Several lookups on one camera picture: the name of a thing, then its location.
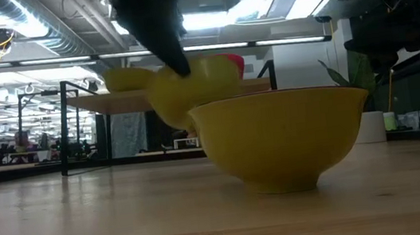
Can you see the grey fabric cover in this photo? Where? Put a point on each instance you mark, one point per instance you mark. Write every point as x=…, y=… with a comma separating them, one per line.
x=127, y=133

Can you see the thin black metal rack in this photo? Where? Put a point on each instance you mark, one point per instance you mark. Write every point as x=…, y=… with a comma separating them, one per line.
x=20, y=116

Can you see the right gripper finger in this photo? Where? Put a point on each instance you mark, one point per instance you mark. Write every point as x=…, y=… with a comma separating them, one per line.
x=385, y=63
x=388, y=35

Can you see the light green cup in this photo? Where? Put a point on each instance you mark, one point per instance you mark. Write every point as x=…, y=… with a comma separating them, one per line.
x=390, y=121

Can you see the black LED light bar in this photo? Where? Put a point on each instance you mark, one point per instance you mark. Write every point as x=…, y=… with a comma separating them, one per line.
x=289, y=39

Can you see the green leafy plant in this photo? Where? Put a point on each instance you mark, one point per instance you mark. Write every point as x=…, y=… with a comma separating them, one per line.
x=343, y=77

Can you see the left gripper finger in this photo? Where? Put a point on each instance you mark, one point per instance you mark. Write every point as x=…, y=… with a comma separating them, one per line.
x=159, y=27

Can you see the black round ceiling device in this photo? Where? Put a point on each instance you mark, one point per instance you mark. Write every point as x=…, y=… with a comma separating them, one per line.
x=0, y=38

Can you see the yellow bowl patterned white inside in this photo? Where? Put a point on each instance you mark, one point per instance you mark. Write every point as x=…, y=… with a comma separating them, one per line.
x=277, y=141
x=125, y=79
x=206, y=90

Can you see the white plant pot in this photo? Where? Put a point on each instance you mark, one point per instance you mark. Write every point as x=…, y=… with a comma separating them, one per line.
x=372, y=127

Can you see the wooden shelf black metal frame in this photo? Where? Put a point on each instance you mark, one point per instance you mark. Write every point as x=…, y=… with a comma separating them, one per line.
x=112, y=105

